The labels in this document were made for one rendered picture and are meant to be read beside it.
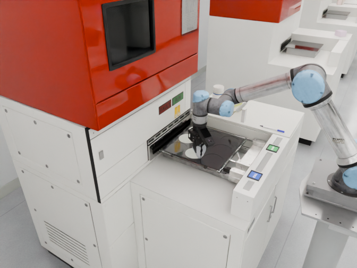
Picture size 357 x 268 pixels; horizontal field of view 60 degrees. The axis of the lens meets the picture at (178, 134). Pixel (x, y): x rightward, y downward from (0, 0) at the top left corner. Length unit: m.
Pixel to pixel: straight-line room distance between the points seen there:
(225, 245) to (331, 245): 0.58
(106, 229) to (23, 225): 1.23
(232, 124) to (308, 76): 0.73
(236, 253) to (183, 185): 0.40
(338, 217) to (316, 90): 0.61
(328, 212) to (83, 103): 1.16
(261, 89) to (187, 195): 0.61
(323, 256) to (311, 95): 0.94
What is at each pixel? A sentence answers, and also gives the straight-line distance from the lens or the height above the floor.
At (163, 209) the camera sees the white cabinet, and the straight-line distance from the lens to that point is 1.59.
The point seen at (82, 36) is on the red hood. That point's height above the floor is 1.59.
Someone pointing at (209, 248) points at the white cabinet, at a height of 0.61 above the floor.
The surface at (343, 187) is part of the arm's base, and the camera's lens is 1.61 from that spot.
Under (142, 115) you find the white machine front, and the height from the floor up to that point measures 1.13.
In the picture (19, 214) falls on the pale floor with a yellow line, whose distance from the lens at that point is 2.89.
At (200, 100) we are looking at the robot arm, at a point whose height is 1.24.
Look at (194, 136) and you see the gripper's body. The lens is 1.55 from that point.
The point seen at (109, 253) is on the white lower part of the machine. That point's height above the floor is 0.47.
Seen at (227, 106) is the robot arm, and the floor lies 1.23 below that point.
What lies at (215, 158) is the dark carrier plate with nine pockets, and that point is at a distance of 1.64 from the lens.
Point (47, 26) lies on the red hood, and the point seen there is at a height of 1.60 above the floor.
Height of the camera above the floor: 1.85
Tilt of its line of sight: 31 degrees down
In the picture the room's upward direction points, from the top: straight up
